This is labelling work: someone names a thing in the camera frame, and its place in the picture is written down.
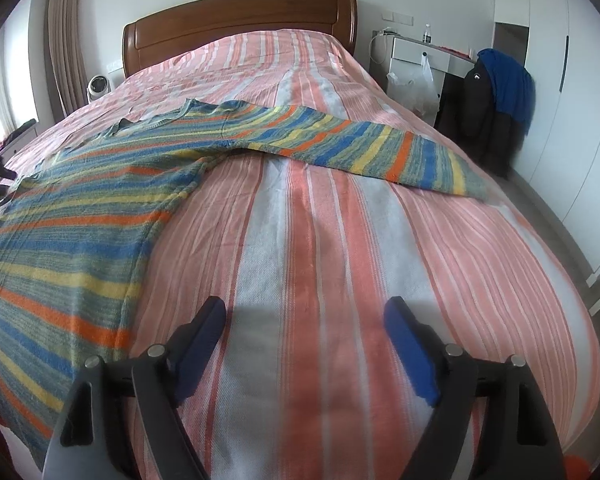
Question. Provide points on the pink striped bedspread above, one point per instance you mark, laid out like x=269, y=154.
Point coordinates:
x=320, y=240

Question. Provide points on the blue cloth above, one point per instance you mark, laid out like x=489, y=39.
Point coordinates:
x=510, y=85

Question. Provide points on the wooden bed headboard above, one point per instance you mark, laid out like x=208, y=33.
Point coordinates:
x=240, y=15

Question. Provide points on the black jacket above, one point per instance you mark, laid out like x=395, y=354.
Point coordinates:
x=472, y=105

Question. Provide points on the white nightstand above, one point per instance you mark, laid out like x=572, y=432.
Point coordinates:
x=410, y=50

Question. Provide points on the dark cloth on windowsill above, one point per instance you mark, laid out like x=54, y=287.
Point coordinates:
x=17, y=130

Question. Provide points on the clear plastic bag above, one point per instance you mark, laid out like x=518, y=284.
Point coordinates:
x=420, y=85

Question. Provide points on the striped knit sweater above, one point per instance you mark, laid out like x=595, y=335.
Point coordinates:
x=80, y=240

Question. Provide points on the white wardrobe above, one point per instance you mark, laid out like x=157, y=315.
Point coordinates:
x=575, y=110

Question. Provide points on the white wall socket panel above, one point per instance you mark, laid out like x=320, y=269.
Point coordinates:
x=397, y=18

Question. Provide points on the clear plastic bottle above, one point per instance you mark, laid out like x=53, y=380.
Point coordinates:
x=427, y=35

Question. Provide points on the small white fan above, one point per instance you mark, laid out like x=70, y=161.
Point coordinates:
x=99, y=85

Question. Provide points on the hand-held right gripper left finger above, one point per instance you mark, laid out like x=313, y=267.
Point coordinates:
x=202, y=342

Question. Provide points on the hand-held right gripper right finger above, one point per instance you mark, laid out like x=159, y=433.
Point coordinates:
x=411, y=352

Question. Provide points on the beige curtain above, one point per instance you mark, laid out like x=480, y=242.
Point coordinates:
x=67, y=35

